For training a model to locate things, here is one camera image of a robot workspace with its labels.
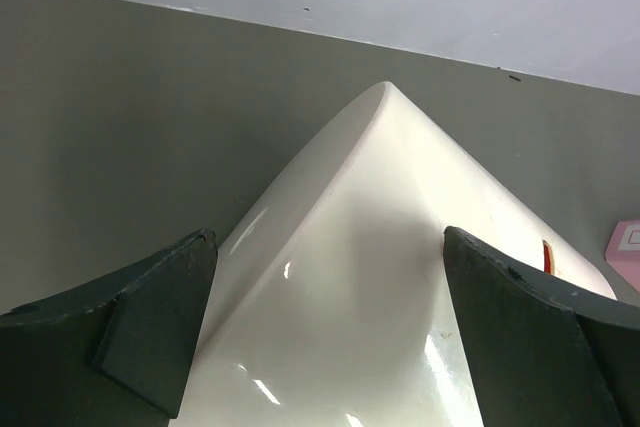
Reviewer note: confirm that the pink ring binder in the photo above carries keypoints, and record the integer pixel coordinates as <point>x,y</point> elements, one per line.
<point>623,251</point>

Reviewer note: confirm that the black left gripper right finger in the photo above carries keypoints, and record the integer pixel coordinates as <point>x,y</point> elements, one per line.
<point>541,351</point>

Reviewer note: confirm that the cream round drawer organizer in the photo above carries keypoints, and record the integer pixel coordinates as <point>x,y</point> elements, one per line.
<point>329,304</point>

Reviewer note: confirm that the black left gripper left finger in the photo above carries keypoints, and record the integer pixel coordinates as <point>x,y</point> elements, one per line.
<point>115,351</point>

